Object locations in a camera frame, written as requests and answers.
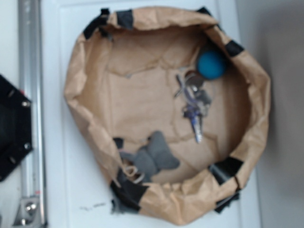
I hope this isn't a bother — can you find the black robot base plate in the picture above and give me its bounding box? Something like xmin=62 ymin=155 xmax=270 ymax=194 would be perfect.
xmin=0 ymin=76 xmax=32 ymax=181

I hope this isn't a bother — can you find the gray plush elephant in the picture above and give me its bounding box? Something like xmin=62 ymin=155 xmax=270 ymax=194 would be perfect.
xmin=120 ymin=131 xmax=180 ymax=184

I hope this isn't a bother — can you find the blue ball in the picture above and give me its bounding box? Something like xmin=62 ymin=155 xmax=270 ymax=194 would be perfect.
xmin=197 ymin=50 xmax=227 ymax=80

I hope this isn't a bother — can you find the brown paper bag bin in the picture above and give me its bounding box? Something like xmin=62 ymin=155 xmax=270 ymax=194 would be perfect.
xmin=64 ymin=7 xmax=270 ymax=225

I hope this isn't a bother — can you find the bunch of metal keys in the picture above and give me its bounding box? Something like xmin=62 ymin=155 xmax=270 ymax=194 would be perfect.
xmin=174 ymin=70 xmax=212 ymax=143

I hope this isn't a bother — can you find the metal corner bracket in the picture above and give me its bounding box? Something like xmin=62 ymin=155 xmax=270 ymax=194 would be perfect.
xmin=12 ymin=196 xmax=43 ymax=228

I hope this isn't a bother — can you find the aluminium frame rail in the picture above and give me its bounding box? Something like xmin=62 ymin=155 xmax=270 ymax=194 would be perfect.
xmin=18 ymin=0 xmax=47 ymax=228

